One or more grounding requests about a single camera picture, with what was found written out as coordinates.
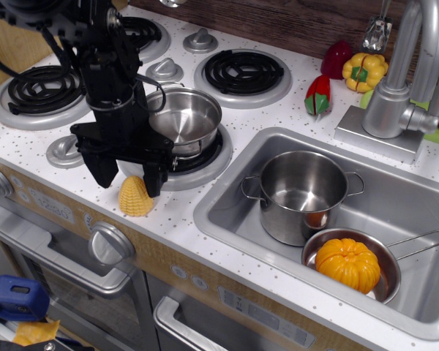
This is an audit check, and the green toy plate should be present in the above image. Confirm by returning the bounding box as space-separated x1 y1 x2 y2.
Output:
359 90 439 143

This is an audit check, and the small steel pan on stove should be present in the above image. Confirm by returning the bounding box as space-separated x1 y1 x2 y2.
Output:
146 87 222 160

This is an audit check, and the orange toy pumpkin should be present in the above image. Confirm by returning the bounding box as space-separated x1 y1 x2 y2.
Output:
315 238 381 294

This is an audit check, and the yellow toy bell pepper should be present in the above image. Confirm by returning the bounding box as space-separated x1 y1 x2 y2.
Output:
342 53 389 93

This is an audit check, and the steel saucepan with handle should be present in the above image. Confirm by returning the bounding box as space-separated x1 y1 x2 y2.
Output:
301 228 439 304

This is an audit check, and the yellow cloth scrap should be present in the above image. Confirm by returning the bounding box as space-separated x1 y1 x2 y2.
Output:
12 320 60 347

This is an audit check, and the silver stove knob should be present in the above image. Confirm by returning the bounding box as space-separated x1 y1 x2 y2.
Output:
146 58 184 83
183 28 219 54
46 135 84 169

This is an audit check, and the tall steel pot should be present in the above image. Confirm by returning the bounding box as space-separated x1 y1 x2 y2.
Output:
241 151 366 247

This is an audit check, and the yellow toy corn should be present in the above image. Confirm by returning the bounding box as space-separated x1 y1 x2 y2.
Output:
119 175 154 216

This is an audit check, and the silver oven knob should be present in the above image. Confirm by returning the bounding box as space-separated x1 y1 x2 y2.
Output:
88 221 135 266

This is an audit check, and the black cable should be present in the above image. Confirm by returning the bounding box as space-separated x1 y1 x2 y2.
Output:
0 39 81 80

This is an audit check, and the front right black burner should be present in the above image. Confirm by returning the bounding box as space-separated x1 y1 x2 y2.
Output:
116 122 233 192

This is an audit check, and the dark red toy pepper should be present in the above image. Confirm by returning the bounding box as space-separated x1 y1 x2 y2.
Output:
320 40 353 80

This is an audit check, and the front silver stove knob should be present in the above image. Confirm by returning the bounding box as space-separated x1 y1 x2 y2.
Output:
46 135 84 169

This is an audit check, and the back silver stove knob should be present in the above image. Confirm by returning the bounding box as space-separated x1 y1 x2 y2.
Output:
183 28 219 54

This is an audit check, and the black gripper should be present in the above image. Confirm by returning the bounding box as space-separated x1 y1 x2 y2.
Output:
70 96 174 197

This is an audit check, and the silver toy sink basin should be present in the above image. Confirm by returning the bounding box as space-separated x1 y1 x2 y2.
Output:
194 127 439 341

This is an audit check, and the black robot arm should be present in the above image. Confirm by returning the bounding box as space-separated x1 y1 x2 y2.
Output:
0 1 174 197

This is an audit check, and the silver oven door handle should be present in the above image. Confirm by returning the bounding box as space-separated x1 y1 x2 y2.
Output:
0 206 131 299

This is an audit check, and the front left black burner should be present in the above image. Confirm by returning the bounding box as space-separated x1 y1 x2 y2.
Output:
0 69 90 131

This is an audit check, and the silver toy faucet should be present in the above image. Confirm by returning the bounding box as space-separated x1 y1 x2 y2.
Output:
334 0 439 164

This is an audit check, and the silver dishwasher door handle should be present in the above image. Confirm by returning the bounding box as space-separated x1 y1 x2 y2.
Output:
153 296 226 351

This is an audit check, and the middle silver stove knob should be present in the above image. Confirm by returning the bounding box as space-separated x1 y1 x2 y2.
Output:
146 58 184 83

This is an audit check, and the back right black burner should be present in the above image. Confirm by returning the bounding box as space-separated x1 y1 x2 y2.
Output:
193 49 292 110

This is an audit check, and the red toy chili pepper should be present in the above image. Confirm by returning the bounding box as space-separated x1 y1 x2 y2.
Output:
304 75 331 116

